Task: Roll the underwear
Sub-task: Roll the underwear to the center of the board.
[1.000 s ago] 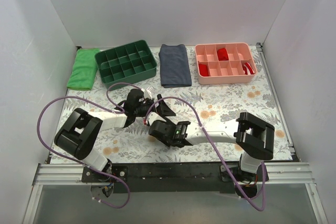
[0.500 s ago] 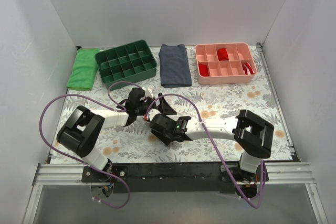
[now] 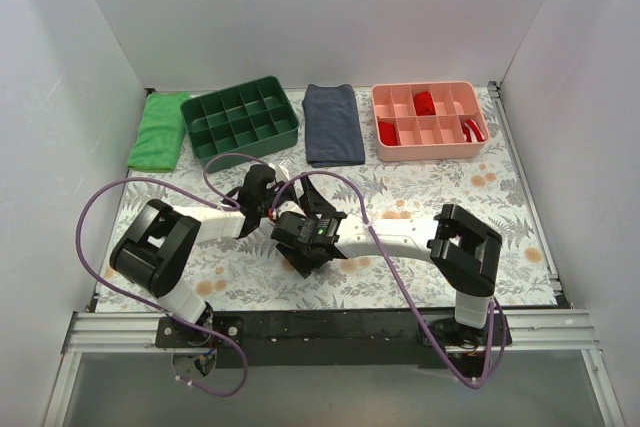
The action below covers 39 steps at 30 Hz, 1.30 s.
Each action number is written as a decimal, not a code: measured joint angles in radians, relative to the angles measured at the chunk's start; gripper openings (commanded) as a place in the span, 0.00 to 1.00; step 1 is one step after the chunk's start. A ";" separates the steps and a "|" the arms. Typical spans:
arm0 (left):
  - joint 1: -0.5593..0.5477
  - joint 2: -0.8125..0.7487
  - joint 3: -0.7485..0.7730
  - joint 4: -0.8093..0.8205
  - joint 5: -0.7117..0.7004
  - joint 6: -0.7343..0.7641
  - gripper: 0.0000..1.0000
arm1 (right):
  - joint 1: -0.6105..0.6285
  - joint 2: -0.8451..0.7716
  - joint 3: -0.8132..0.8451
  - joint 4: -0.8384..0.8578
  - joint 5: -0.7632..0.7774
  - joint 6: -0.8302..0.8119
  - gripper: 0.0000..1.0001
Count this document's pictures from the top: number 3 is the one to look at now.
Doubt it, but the folded green towel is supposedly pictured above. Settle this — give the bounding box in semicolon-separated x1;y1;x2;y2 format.
127;92;191;173

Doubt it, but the folded grey-blue towel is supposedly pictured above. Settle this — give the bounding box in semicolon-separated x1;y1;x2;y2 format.
302;84;366;168

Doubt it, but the green divided organizer tray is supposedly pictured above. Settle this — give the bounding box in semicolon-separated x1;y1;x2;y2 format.
180;76;299;173

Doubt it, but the rolled red underwear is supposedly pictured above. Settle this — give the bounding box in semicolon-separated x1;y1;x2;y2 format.
413;91;436;116
378;120;399;146

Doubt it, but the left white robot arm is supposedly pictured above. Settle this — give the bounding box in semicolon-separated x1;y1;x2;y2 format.
109;164;346;347

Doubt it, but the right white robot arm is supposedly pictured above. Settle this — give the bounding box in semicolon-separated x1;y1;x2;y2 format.
271;204;503;345

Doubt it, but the black underwear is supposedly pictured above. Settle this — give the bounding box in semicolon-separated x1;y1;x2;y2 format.
278;200;306;217

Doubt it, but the rolled red underwear top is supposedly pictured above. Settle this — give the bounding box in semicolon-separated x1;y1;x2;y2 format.
413;91;436;116

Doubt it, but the rolled red underwear left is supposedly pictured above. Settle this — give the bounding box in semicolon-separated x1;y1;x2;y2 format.
378;120;399;146

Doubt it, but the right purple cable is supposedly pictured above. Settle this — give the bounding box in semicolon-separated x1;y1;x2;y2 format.
272;171;509;390

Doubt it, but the purple cable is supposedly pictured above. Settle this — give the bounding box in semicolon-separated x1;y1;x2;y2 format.
272;171;509;390
77;152;281;397

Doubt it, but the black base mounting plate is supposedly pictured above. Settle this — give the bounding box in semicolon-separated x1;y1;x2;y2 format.
154;307;516;373

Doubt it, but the pink divided organizer tray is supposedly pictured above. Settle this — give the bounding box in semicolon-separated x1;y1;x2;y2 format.
371;81;491;162

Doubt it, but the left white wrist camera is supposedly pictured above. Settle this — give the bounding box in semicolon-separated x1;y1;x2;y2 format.
271;159;293;182

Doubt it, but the floral patterned table mat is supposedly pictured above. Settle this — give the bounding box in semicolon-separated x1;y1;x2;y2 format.
96;85;556;311

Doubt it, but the red white striped underwear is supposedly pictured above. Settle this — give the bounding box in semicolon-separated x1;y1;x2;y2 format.
461;118;487;143

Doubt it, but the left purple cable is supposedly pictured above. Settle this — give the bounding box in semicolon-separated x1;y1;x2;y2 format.
77;152;281;397

